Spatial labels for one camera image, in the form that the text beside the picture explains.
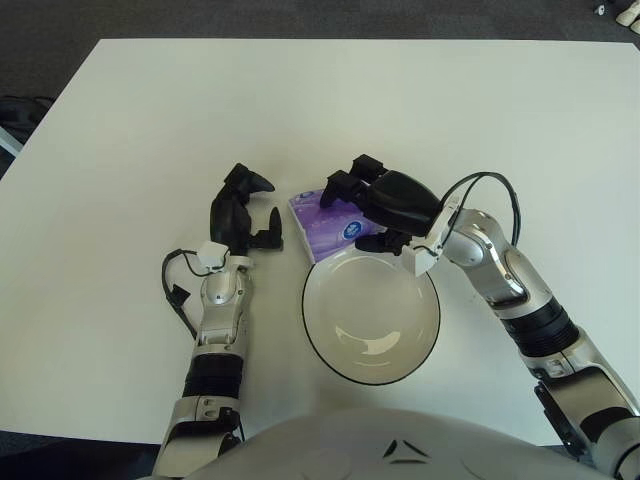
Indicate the purple tissue paper pack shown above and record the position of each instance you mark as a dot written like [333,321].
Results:
[330,230]

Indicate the grey robot torso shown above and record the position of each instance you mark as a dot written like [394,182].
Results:
[350,450]

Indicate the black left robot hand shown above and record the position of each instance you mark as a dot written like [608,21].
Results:
[227,215]

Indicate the white plate with black rim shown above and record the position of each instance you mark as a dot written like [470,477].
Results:
[370,310]

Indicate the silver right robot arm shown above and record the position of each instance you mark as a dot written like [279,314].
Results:
[500,270]

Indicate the white robot foot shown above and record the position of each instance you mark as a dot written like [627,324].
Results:
[630,16]

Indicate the small white object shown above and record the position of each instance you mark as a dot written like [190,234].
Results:
[600,8]

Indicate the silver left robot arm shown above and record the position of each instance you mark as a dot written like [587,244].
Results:
[220,305]

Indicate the black bag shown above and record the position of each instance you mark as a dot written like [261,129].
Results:
[20,112]

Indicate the grey white furniture edge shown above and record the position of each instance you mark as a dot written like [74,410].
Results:
[7,140]

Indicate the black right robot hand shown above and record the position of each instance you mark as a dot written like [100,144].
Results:
[400,200]

